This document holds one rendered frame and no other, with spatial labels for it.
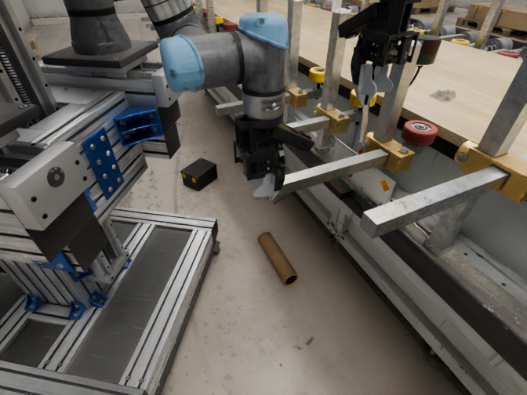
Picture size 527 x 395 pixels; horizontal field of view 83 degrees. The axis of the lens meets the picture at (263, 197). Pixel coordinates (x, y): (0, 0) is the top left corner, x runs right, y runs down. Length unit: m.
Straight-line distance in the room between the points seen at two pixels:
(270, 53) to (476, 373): 1.20
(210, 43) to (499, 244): 0.85
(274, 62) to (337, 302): 1.20
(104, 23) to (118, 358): 1.01
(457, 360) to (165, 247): 1.21
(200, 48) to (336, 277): 1.31
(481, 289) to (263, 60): 0.64
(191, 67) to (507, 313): 0.74
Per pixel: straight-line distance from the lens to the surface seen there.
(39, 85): 0.94
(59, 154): 0.60
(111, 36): 0.98
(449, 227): 0.77
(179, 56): 0.46
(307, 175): 0.68
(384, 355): 1.44
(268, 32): 0.48
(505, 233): 0.98
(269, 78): 0.50
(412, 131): 0.85
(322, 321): 1.44
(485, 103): 1.15
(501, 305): 0.80
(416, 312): 1.38
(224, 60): 0.47
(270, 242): 1.57
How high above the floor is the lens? 1.26
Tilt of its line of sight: 40 degrees down
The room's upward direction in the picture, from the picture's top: straight up
